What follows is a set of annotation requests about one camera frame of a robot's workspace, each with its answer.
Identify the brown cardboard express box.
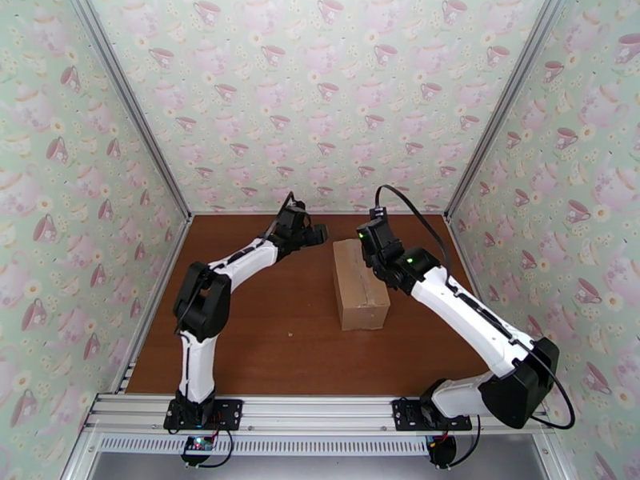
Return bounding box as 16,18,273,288
332,238,391,332

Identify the perforated metal strip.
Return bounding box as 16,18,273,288
97,435,431,457

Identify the grey metal shelf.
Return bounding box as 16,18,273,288
90,452,551,480

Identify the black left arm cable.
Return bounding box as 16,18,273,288
172,191,297,334

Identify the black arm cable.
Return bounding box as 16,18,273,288
172,191,297,334
374,184,576,430

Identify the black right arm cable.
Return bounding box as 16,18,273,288
374,184,576,430

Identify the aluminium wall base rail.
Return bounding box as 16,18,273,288
445,215,503,340
115,217,195,394

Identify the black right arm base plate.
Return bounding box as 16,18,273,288
391,397,474,433

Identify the aluminium frame post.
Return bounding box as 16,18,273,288
445,0,572,222
67,0,194,222

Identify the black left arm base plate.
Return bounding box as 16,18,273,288
163,397,245,434

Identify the thin black controller cable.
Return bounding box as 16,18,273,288
197,428,238,470
450,412,482,469

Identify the aluminium frame side beam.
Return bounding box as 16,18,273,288
59,428,101,480
532,433,571,480

